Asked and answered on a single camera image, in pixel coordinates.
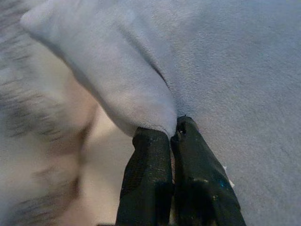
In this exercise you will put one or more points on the grey pillow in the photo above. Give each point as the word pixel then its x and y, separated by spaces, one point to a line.
pixel 223 70

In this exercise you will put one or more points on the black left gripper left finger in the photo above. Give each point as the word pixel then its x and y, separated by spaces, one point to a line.
pixel 148 179

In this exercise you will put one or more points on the grey patterned blanket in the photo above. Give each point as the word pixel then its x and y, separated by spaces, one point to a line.
pixel 18 94

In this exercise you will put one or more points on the beige upholstered headboard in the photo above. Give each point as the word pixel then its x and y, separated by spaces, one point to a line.
pixel 101 176

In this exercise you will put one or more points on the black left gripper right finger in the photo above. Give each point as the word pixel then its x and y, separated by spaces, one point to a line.
pixel 200 183

